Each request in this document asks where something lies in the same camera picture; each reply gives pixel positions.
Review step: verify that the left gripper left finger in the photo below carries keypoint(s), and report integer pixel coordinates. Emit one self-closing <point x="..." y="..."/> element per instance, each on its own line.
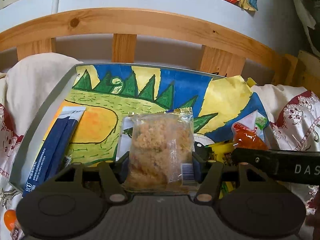
<point x="112" y="176"/>

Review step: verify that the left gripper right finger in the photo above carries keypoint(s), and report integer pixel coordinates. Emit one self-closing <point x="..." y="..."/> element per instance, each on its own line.
<point x="208" y="175"/>

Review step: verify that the clear bag fried snack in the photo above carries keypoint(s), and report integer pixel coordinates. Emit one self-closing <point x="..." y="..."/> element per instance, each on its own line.
<point x="160" y="156"/>

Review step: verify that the orange jelly cup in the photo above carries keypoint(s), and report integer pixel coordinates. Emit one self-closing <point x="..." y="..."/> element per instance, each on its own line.
<point x="10" y="219"/>

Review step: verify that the floral embroidered bed cover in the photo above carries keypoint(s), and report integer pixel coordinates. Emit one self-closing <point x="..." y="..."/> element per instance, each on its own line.
<point x="293" y="114"/>

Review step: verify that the red orange snack packet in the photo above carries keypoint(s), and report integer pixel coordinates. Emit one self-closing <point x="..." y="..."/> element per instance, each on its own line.
<point x="248" y="132"/>

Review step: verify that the dark blue sachet packet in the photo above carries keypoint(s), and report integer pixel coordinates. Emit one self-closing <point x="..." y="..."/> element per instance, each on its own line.
<point x="53" y="149"/>

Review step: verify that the colourful drawing tray liner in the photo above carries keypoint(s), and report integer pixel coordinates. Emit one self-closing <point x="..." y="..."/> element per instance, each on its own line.
<point x="154" y="118"/>

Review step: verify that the grey metal tray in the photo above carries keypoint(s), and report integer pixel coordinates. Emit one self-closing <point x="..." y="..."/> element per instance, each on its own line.
<point x="45" y="119"/>

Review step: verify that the wooden bed headboard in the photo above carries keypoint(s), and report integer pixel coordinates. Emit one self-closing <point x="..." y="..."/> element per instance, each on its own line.
<point x="223" y="50"/>

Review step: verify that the cream pillow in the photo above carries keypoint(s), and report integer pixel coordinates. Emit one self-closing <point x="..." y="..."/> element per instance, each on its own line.
<point x="28" y="83"/>

